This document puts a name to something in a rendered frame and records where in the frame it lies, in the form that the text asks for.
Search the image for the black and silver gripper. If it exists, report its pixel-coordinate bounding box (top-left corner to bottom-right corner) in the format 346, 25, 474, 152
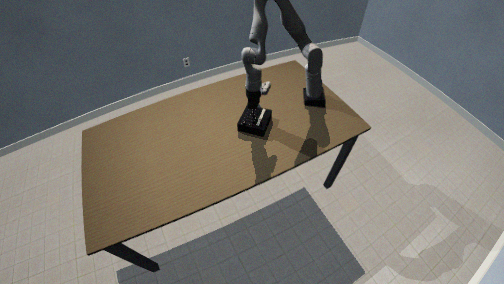
245, 80, 271, 116

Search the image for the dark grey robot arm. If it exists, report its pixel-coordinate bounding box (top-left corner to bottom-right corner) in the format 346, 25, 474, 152
241, 0, 323, 98

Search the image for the black lighting desk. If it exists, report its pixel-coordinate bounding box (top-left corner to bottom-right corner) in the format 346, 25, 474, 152
237, 106, 272, 137

